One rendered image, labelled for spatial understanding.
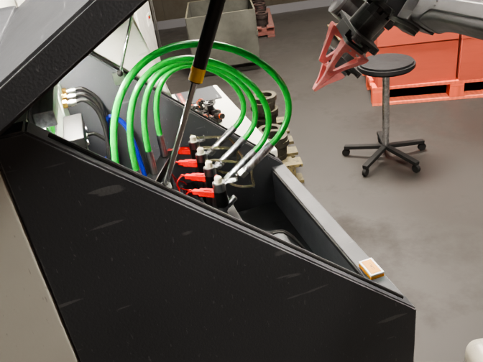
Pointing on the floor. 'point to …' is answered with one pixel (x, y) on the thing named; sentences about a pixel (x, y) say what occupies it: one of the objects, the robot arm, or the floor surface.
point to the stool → (404, 62)
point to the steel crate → (227, 31)
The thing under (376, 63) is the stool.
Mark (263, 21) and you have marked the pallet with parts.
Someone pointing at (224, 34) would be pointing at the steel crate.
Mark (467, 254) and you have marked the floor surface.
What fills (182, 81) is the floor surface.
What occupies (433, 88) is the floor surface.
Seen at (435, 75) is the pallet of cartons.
